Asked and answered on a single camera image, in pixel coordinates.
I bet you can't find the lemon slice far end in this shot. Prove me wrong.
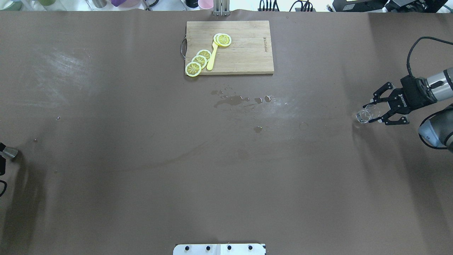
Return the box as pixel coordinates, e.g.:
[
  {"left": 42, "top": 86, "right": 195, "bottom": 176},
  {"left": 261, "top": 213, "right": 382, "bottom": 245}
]
[{"left": 184, "top": 61, "right": 202, "bottom": 77}]

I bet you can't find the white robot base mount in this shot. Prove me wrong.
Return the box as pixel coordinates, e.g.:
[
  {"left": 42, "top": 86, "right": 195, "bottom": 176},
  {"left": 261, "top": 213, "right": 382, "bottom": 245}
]
[{"left": 173, "top": 243, "right": 267, "bottom": 255}]

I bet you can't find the pink cup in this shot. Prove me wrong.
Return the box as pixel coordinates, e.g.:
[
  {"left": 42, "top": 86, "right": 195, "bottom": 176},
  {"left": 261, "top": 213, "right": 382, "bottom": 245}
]
[{"left": 198, "top": 0, "right": 214, "bottom": 10}]

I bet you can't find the lemon slice under knife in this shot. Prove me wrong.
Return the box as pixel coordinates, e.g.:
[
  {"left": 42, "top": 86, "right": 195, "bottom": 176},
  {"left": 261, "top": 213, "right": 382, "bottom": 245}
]
[{"left": 213, "top": 33, "right": 221, "bottom": 46}]

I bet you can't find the bamboo cutting board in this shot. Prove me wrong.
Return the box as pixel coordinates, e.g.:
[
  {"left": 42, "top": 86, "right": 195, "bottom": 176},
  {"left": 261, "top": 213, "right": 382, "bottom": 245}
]
[{"left": 185, "top": 21, "right": 274, "bottom": 75}]

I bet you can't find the aluminium frame post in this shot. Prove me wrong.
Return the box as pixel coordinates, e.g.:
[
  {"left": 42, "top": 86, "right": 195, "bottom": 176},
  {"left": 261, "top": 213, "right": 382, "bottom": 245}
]
[{"left": 212, "top": 0, "right": 231, "bottom": 17}]

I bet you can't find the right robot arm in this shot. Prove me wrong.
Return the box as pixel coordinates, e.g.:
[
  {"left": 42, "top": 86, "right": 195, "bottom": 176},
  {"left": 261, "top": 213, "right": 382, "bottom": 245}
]
[{"left": 356, "top": 68, "right": 453, "bottom": 152}]

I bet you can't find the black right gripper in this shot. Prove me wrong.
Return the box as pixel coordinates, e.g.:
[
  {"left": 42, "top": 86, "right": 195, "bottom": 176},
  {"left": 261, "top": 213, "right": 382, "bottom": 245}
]
[{"left": 362, "top": 75, "right": 437, "bottom": 126}]

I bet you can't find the steel jigger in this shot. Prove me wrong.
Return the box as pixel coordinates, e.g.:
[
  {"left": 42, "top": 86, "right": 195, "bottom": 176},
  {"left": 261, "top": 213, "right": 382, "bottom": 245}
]
[{"left": 0, "top": 147, "right": 18, "bottom": 160}]

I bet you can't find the clear glass measuring cup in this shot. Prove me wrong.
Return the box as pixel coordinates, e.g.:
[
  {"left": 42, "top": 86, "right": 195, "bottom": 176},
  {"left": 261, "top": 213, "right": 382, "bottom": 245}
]
[{"left": 356, "top": 104, "right": 381, "bottom": 123}]

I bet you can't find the black braided cable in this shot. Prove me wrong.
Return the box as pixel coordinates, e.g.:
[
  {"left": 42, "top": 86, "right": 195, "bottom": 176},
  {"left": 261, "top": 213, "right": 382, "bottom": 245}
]
[{"left": 406, "top": 36, "right": 453, "bottom": 77}]

